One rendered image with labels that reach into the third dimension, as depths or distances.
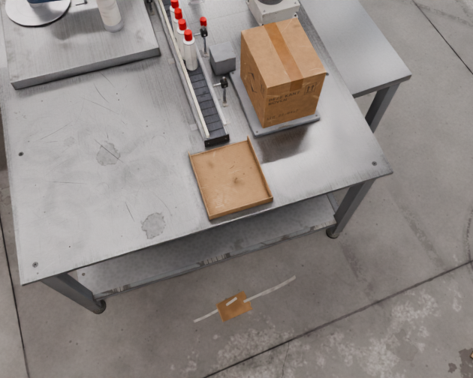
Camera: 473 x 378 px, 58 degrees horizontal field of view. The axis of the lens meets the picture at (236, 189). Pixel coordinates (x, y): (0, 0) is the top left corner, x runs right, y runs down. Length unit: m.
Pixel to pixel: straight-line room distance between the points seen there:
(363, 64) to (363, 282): 1.17
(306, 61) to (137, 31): 0.87
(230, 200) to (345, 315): 1.08
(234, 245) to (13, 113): 1.21
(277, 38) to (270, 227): 1.01
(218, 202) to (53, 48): 1.07
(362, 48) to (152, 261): 1.48
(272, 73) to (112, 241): 0.88
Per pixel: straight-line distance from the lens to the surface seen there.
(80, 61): 2.14
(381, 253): 2.64
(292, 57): 1.74
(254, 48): 1.75
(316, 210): 2.39
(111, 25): 2.20
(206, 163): 1.78
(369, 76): 2.13
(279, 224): 2.33
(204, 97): 1.91
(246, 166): 1.77
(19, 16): 2.43
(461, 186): 3.01
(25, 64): 2.22
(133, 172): 1.80
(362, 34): 2.31
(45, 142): 2.00
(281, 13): 2.24
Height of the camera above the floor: 2.38
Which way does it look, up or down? 64 degrees down
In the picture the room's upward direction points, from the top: 1 degrees clockwise
